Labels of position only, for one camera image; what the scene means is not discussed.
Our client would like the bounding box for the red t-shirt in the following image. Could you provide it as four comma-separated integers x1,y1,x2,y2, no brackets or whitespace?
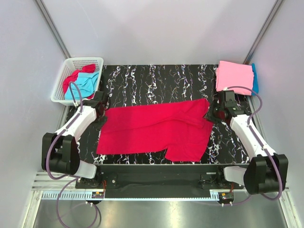
62,63,96,99
96,98,213,162

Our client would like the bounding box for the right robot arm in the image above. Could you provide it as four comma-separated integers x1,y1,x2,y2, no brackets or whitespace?
204,86,288,200

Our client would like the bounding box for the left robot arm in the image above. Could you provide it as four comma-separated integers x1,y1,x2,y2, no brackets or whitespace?
41,91,111,188

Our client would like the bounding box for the light blue t-shirt in basket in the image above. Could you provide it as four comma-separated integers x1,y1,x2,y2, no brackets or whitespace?
65,71,100,100

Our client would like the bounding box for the red t-shirt in basket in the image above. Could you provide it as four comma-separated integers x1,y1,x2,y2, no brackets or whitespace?
62,63,96,99

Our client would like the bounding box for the folded pink t-shirt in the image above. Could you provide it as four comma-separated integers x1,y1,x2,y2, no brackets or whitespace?
215,61,254,95

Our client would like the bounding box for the folded blue t-shirt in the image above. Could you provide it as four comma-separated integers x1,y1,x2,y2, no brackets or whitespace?
251,63,259,94

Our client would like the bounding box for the white plastic laundry basket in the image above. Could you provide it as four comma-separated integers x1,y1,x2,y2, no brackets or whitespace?
50,57,104,106

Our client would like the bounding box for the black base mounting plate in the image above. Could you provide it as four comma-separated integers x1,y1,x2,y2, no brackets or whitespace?
76,164,242,200

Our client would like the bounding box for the right controller board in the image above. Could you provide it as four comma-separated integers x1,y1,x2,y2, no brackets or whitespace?
220,192,234,200

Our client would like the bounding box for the controller board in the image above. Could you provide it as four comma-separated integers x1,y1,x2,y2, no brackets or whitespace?
92,191,105,199
220,192,234,200

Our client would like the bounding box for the left controller board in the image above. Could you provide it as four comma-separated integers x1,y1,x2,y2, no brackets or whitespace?
92,191,105,199

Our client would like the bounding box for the left aluminium corner post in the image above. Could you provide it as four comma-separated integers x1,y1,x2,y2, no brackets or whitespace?
34,0,71,59

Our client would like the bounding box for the aluminium corner post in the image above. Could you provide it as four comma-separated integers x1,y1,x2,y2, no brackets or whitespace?
243,0,285,65
34,0,71,59

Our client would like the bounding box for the right aluminium corner post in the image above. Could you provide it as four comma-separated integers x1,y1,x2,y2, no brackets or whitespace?
243,0,285,65

